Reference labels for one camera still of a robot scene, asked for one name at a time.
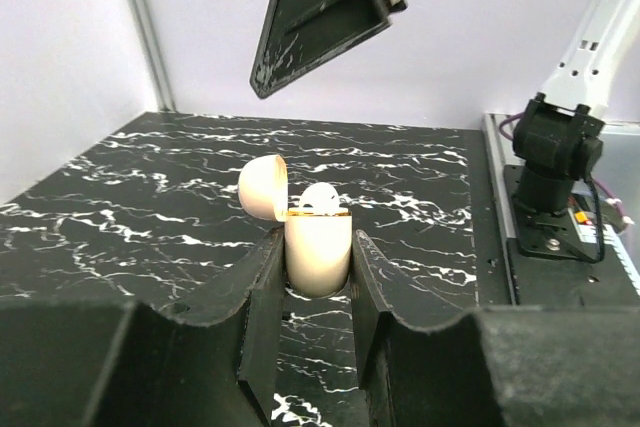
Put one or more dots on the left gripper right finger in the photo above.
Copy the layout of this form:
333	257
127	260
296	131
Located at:
422	361

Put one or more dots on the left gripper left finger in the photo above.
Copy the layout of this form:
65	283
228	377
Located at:
207	360

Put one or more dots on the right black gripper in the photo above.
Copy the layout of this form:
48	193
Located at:
298	36

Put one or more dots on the beige earbud charging case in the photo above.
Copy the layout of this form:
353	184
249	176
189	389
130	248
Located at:
317	247

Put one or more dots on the beige earbud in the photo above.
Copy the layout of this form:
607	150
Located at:
321	198

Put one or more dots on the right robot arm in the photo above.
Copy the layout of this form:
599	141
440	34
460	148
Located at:
558	135

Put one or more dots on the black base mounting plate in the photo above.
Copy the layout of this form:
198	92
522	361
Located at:
545	256

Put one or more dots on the right controller board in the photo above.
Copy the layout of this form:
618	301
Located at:
582	208

